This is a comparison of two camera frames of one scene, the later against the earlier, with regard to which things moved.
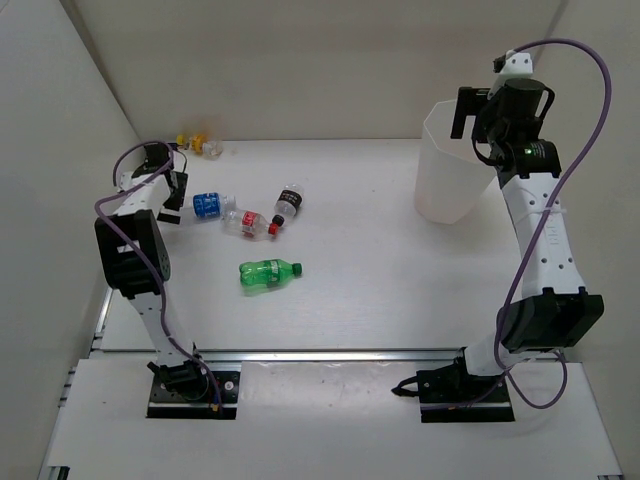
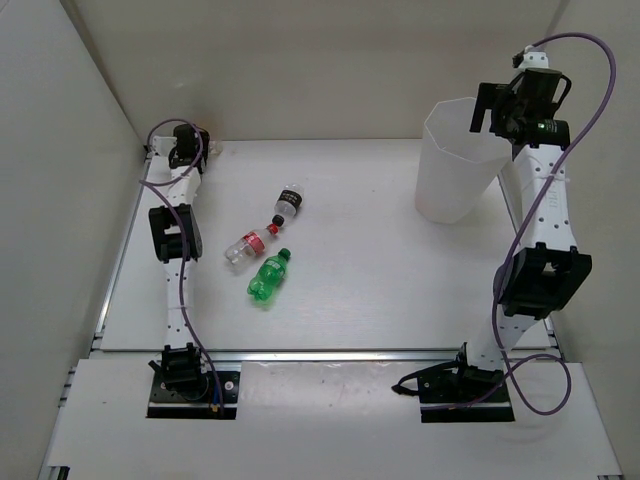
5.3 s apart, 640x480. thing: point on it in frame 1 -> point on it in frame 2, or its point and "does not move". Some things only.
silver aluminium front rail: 332,356 does not move
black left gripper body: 181,181 -> 204,150
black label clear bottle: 288,202 does not move
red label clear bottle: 247,225 -> 248,246
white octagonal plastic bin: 452,173 does not move
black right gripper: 471,101 -> 491,97
